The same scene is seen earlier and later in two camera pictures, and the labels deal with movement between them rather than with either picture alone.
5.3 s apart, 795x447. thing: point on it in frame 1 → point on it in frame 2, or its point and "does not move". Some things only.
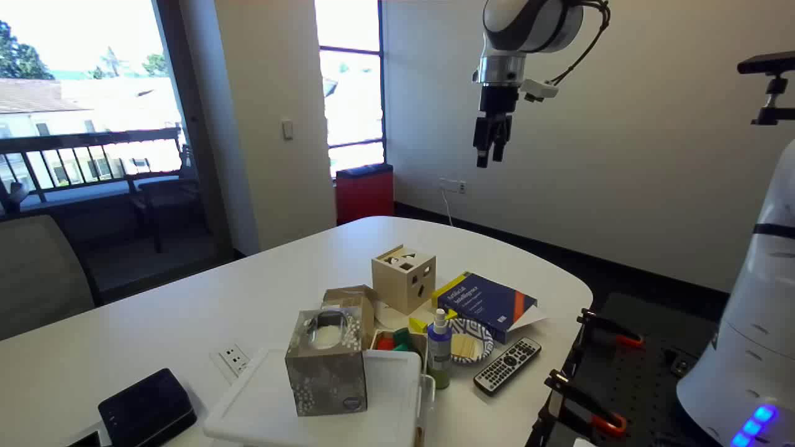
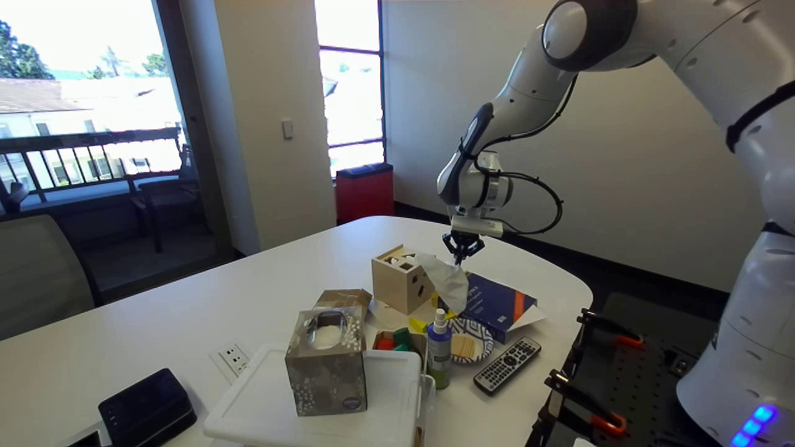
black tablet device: (149, 413) does not move
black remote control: (499, 367) does not move
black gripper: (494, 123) → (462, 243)
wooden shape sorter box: (402, 279) does not move
